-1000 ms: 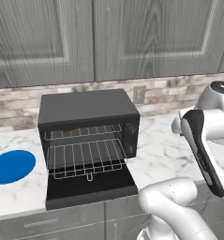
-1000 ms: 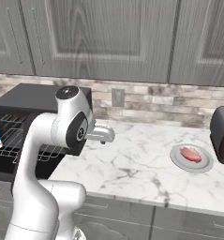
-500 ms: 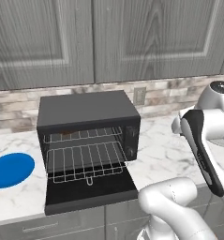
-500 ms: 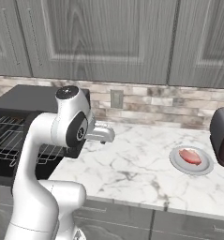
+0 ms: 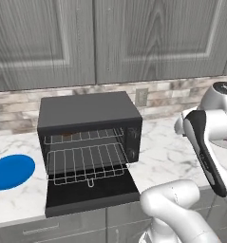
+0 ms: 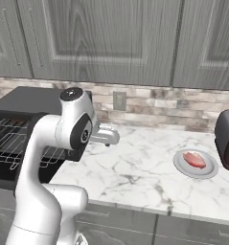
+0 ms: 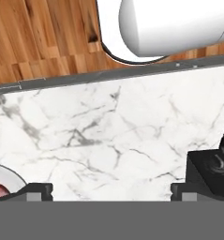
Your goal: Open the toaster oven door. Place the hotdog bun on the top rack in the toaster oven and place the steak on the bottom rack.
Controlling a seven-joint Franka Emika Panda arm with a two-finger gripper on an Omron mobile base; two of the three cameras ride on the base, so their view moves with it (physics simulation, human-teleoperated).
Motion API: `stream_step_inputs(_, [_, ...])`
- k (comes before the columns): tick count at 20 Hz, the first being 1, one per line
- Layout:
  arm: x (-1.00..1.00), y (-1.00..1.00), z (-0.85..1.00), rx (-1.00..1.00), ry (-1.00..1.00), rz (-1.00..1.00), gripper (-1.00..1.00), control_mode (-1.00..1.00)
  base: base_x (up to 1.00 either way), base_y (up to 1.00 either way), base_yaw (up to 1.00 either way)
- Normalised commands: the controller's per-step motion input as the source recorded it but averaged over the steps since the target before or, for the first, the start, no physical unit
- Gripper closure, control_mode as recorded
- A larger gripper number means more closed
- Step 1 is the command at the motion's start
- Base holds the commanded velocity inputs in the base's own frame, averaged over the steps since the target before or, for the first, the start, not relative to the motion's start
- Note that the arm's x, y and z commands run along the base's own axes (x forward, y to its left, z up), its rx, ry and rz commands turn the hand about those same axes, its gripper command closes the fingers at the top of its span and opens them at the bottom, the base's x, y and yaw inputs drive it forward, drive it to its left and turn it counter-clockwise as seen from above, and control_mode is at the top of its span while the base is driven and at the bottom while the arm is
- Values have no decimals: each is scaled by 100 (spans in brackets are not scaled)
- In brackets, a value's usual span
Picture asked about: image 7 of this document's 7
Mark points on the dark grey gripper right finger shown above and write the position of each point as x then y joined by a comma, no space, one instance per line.
179,190

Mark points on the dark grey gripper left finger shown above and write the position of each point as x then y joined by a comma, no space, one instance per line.
41,190

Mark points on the white round plate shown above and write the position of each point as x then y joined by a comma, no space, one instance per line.
10,176

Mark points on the white rounded cylinder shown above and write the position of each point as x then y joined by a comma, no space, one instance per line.
176,25

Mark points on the white disc with black rim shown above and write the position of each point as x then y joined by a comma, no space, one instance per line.
108,28

